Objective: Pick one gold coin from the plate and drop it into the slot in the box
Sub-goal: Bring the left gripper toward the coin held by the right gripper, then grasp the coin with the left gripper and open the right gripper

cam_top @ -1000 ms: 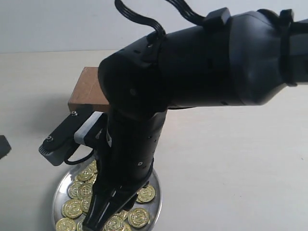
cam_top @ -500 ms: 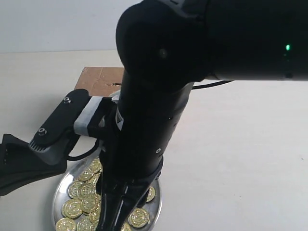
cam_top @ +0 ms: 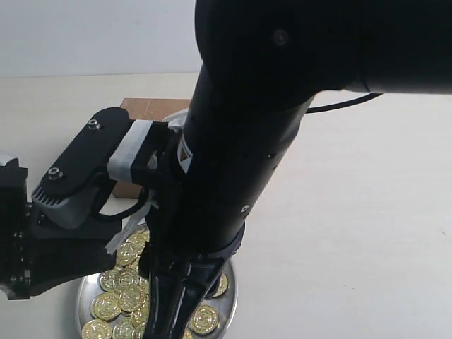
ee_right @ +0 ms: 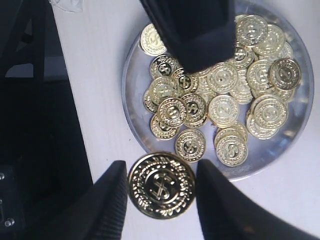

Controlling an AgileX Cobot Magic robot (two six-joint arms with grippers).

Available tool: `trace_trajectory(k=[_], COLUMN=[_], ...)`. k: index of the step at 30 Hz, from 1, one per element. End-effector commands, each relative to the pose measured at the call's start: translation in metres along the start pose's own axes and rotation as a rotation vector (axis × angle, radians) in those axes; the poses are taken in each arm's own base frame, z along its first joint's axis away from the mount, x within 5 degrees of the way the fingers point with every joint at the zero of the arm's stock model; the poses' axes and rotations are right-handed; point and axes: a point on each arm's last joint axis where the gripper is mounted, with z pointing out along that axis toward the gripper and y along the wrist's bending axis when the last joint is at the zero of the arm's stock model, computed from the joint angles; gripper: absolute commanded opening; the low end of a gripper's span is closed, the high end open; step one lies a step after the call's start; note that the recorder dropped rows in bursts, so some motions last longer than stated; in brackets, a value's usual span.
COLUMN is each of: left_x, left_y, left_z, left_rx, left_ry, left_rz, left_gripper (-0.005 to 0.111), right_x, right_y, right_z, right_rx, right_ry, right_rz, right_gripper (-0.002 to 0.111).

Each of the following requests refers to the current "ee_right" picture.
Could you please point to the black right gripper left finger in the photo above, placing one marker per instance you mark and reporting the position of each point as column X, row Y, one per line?
column 98, row 215

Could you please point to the gold coin upper pile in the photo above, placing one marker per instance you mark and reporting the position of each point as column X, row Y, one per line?
column 251, row 30

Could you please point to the gold coin right side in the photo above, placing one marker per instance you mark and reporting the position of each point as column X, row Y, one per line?
column 271, row 113

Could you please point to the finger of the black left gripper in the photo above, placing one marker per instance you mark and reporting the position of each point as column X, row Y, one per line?
column 198, row 33

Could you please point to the dark gold coin on top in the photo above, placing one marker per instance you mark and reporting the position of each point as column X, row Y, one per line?
column 285, row 74

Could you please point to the round steel plate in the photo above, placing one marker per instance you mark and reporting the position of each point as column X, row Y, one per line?
column 262, row 153

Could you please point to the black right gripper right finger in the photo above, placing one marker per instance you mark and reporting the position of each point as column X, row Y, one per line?
column 225, row 213

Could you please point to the gold coin at plate edge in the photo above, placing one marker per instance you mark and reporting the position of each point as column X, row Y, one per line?
column 151, row 42

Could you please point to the large gold dollar coin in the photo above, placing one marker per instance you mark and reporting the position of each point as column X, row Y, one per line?
column 161, row 185

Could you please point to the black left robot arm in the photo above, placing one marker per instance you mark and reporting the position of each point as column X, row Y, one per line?
column 63, row 135

